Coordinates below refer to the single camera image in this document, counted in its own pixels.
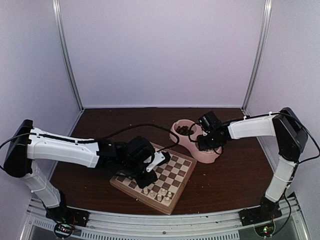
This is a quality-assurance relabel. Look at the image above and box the white bishop piece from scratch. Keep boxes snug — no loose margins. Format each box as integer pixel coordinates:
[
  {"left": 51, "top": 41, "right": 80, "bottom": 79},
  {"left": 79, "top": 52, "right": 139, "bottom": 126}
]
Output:
[{"left": 149, "top": 190, "right": 155, "bottom": 198}]

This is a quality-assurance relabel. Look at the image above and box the pink double bowl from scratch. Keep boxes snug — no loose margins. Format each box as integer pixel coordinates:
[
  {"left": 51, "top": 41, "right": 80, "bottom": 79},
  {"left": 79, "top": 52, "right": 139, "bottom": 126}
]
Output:
[{"left": 171, "top": 119, "right": 222, "bottom": 164}]

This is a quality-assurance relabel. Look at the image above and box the white rook piece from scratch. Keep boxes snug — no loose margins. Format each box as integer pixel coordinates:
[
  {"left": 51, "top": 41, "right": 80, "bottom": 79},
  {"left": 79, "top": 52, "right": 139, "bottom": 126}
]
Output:
[{"left": 164, "top": 197, "right": 171, "bottom": 203}]

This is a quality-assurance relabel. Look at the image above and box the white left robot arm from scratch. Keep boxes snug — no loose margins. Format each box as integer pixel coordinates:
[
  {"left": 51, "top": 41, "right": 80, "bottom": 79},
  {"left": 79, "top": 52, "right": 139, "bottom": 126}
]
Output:
[{"left": 1, "top": 119, "right": 165, "bottom": 222}]

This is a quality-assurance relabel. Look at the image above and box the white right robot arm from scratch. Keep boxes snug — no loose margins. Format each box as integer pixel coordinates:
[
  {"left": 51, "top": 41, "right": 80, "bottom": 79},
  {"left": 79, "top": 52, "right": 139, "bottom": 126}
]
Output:
[{"left": 196, "top": 107, "right": 308, "bottom": 221}]

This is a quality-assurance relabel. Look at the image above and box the dark chess pieces pile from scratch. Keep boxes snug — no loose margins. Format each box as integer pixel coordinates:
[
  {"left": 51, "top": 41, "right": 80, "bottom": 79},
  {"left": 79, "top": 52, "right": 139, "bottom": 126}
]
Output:
[{"left": 176, "top": 125, "right": 194, "bottom": 136}]

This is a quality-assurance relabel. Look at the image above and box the wooden chess board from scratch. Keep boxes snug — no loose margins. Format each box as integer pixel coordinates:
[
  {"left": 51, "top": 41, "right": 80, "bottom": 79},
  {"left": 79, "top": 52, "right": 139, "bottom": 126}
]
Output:
[{"left": 109, "top": 150, "right": 197, "bottom": 215}]

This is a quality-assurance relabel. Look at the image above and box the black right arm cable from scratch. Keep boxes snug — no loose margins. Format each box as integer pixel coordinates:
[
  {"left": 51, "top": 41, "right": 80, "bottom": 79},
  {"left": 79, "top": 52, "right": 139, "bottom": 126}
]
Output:
[{"left": 188, "top": 122, "right": 225, "bottom": 155}]

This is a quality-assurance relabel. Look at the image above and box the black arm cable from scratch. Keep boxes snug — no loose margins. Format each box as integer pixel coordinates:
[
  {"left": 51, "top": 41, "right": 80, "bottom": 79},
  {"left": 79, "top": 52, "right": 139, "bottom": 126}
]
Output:
[
  {"left": 188, "top": 122, "right": 225, "bottom": 155},
  {"left": 0, "top": 123, "right": 180, "bottom": 171}
]

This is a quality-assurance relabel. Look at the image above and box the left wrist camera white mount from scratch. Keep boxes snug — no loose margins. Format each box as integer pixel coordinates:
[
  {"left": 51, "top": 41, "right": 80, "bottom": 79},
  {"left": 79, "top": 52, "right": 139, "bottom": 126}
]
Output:
[{"left": 144, "top": 151, "right": 171, "bottom": 173}]

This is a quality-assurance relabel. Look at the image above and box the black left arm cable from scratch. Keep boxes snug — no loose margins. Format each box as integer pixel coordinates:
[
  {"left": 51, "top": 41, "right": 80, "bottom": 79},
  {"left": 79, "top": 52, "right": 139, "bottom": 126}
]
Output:
[{"left": 0, "top": 123, "right": 180, "bottom": 171}]

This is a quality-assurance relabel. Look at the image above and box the right aluminium frame post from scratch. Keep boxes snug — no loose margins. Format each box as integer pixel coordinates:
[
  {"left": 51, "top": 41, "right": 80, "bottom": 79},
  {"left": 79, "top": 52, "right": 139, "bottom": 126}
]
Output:
[{"left": 241, "top": 0, "right": 273, "bottom": 114}]

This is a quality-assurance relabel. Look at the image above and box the aluminium frame post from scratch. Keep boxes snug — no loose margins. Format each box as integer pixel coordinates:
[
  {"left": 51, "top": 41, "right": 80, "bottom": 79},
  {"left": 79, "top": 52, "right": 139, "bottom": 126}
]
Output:
[
  {"left": 241, "top": 0, "right": 273, "bottom": 114},
  {"left": 52, "top": 0, "right": 84, "bottom": 112}
]

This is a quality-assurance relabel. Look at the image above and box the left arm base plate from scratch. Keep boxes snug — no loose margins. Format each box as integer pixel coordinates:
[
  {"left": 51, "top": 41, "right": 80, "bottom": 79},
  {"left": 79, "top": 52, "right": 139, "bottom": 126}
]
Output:
[{"left": 45, "top": 207, "right": 90, "bottom": 227}]

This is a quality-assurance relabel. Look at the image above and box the front aluminium rail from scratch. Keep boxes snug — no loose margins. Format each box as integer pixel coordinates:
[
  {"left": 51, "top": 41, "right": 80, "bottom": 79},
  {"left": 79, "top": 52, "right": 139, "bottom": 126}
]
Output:
[{"left": 18, "top": 197, "right": 311, "bottom": 240}]

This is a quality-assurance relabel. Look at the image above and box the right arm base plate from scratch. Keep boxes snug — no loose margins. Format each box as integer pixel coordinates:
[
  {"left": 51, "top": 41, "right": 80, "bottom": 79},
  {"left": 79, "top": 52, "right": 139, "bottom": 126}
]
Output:
[{"left": 238, "top": 206, "right": 283, "bottom": 226}]

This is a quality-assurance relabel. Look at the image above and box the left aluminium frame post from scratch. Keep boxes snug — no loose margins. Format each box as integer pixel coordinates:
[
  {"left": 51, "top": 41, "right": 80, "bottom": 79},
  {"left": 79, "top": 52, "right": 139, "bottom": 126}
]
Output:
[{"left": 52, "top": 0, "right": 84, "bottom": 112}]

